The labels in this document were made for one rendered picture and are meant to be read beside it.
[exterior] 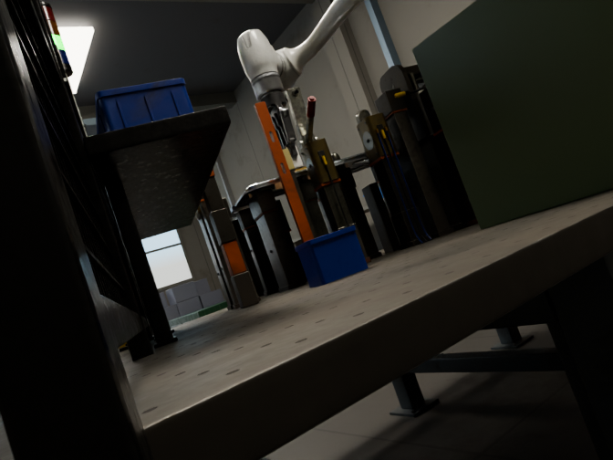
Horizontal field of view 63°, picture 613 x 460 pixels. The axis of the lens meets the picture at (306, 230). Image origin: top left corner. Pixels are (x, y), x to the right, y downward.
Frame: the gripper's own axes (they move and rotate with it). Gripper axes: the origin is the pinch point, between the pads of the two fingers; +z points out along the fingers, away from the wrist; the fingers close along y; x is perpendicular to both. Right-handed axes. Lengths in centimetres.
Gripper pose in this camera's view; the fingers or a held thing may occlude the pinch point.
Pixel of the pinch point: (294, 158)
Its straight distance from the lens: 154.0
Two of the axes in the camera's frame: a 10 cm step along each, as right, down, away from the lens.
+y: -2.8, 1.7, 9.4
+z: 3.4, 9.4, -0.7
